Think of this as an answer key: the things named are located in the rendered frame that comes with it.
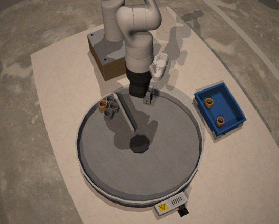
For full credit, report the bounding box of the bronze bushing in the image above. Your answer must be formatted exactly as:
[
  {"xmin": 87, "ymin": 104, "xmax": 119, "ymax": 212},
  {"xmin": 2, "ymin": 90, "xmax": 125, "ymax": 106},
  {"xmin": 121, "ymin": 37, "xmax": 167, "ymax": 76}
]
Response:
[
  {"xmin": 216, "ymin": 117, "xmax": 224, "ymax": 127},
  {"xmin": 204, "ymin": 98, "xmax": 213, "ymax": 108},
  {"xmin": 98, "ymin": 100, "xmax": 108, "ymax": 111}
]

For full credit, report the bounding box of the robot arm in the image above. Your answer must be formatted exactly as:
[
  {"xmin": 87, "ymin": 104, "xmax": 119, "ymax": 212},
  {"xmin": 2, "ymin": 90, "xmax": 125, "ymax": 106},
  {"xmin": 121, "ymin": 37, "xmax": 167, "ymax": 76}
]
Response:
[{"xmin": 101, "ymin": 0, "xmax": 162, "ymax": 60}]

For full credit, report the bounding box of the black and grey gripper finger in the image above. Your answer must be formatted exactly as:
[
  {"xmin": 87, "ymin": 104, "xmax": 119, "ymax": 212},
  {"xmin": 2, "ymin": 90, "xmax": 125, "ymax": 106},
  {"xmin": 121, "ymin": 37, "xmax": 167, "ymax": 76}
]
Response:
[
  {"xmin": 143, "ymin": 92, "xmax": 151, "ymax": 106},
  {"xmin": 147, "ymin": 85, "xmax": 153, "ymax": 100}
]

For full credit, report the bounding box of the blue square tray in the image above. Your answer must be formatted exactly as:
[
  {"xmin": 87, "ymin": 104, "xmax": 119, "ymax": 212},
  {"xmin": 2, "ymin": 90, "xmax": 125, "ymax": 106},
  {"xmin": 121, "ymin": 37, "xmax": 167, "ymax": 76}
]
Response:
[{"xmin": 193, "ymin": 82, "xmax": 246, "ymax": 140}]

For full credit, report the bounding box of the grey metal ring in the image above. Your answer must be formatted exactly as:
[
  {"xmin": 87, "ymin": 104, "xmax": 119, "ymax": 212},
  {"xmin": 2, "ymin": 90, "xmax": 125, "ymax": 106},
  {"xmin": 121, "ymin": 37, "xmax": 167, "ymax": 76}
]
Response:
[
  {"xmin": 109, "ymin": 102, "xmax": 119, "ymax": 114},
  {"xmin": 106, "ymin": 95, "xmax": 115, "ymax": 106},
  {"xmin": 103, "ymin": 108, "xmax": 113, "ymax": 120}
]

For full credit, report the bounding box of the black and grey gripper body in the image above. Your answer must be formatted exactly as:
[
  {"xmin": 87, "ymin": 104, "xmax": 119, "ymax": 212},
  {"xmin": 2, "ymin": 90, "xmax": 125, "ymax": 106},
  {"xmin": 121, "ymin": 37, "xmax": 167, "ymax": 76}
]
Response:
[{"xmin": 125, "ymin": 53, "xmax": 169, "ymax": 98}]

